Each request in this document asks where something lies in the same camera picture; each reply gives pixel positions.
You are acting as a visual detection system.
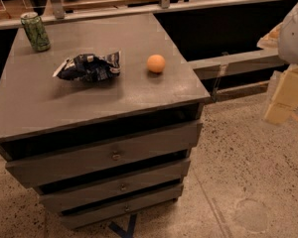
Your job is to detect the white rounded gripper body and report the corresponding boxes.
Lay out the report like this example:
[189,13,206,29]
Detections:
[278,3,298,64]

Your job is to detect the orange fruit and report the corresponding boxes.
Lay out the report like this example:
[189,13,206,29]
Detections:
[147,55,166,73]

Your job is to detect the gray drawer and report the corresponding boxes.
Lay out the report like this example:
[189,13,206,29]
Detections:
[60,183,184,229]
[39,158,191,212]
[6,121,202,188]

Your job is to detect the bottom gray drawer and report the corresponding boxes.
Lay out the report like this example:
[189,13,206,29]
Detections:
[60,183,184,229]

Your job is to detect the blue crumpled chip bag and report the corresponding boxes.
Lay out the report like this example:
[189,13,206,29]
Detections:
[53,52,120,82]

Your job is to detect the blue tape cross on floor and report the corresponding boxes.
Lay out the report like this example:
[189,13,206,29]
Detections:
[108,214,137,238]

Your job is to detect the green drink can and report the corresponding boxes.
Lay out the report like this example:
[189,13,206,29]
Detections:
[21,12,51,52]

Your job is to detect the middle gray drawer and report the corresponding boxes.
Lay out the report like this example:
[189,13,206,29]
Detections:
[39,158,191,212]

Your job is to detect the gray metal railing frame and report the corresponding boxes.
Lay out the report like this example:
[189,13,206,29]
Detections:
[0,0,298,103]

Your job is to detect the top gray drawer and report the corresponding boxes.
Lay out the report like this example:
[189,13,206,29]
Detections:
[6,121,202,188]

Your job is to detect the gray drawer cabinet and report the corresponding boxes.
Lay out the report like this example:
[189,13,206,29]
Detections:
[0,13,212,231]

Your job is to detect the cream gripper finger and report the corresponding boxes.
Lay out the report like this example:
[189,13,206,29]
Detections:
[263,64,298,125]
[257,24,282,49]

